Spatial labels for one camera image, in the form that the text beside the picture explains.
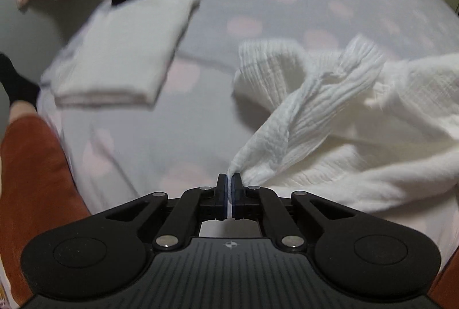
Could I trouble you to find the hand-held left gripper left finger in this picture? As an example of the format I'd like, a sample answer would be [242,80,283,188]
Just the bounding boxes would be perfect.
[102,173,229,253]

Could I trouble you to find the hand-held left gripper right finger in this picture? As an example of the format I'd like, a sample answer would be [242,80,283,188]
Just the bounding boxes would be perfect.
[231,173,355,253]

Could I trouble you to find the white crinkled garment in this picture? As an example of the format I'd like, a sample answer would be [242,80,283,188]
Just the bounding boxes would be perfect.
[228,35,459,221]

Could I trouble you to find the folded white cloth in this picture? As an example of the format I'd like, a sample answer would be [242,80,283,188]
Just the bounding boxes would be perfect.
[41,0,201,107]

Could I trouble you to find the orange pants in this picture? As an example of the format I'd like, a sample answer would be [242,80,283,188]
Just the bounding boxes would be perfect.
[0,114,459,309]

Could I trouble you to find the black sock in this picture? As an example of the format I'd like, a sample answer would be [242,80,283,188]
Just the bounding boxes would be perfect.
[0,53,41,105]

